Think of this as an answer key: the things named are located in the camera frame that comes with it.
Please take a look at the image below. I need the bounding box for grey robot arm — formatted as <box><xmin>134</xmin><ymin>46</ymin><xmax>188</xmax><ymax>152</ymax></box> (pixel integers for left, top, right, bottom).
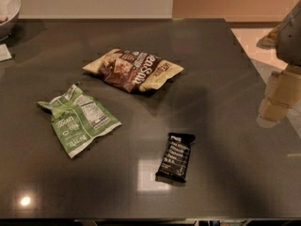
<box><xmin>257</xmin><ymin>1</ymin><xmax>301</xmax><ymax>128</ymax></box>

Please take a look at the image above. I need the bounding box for brown sea salt chip bag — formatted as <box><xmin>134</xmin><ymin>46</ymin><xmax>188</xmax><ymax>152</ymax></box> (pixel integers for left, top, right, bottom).
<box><xmin>83</xmin><ymin>49</ymin><xmax>183</xmax><ymax>93</ymax></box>

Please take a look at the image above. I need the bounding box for black rxbar chocolate bar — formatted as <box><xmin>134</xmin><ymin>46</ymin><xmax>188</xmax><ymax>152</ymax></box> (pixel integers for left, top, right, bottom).
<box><xmin>156</xmin><ymin>133</ymin><xmax>196</xmax><ymax>183</ymax></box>

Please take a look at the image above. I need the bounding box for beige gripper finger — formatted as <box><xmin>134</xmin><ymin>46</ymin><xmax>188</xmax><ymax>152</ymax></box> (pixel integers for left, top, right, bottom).
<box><xmin>265</xmin><ymin>65</ymin><xmax>301</xmax><ymax>106</ymax></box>
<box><xmin>257</xmin><ymin>98</ymin><xmax>288</xmax><ymax>128</ymax></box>

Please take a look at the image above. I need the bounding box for green snack bag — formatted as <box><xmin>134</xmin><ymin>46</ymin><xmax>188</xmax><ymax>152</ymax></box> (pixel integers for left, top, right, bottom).
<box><xmin>37</xmin><ymin>84</ymin><xmax>121</xmax><ymax>158</ymax></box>

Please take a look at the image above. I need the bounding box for white bowl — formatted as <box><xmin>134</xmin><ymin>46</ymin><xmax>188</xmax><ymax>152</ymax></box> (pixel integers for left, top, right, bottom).
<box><xmin>0</xmin><ymin>0</ymin><xmax>22</xmax><ymax>40</ymax></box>

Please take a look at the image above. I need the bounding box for white paper napkin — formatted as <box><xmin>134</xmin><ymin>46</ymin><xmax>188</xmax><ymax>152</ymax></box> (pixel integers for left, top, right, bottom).
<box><xmin>0</xmin><ymin>44</ymin><xmax>12</xmax><ymax>61</ymax></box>

